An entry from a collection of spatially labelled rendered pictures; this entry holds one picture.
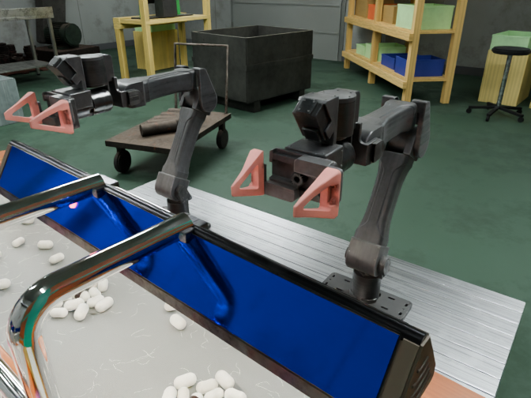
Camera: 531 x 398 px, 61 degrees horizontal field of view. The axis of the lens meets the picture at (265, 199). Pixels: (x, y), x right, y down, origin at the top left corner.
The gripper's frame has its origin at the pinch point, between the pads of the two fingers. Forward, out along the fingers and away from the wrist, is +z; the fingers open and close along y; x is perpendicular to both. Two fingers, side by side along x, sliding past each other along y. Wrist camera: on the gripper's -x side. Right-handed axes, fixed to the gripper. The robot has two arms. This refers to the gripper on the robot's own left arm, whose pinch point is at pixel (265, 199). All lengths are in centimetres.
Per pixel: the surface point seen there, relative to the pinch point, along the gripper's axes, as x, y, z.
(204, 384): 31.3, -6.8, 7.2
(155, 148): 82, -204, -148
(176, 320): 31.3, -20.9, -0.4
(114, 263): -4.4, 2.1, 23.6
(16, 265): 33, -65, 7
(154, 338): 33.2, -22.4, 3.8
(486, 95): 107, -73, -539
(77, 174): -4.1, -17.6, 14.2
